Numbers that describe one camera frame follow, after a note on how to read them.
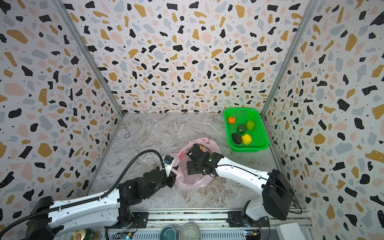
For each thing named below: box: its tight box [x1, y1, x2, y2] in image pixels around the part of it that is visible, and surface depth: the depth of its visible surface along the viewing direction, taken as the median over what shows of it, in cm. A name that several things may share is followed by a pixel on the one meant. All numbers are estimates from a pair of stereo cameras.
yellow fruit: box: [241, 134, 253, 145], surface depth 103 cm
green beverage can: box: [71, 228, 95, 240], surface depth 63 cm
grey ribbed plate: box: [178, 223, 200, 240], surface depth 72 cm
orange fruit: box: [228, 116, 236, 124], surface depth 115 cm
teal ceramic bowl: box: [159, 225, 177, 240], surface depth 71 cm
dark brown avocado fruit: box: [232, 133, 242, 145], surface depth 105 cm
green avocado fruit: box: [236, 124, 247, 134], surface depth 108 cm
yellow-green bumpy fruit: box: [246, 120, 256, 131], surface depth 111 cm
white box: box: [275, 222, 306, 240], surface depth 69 cm
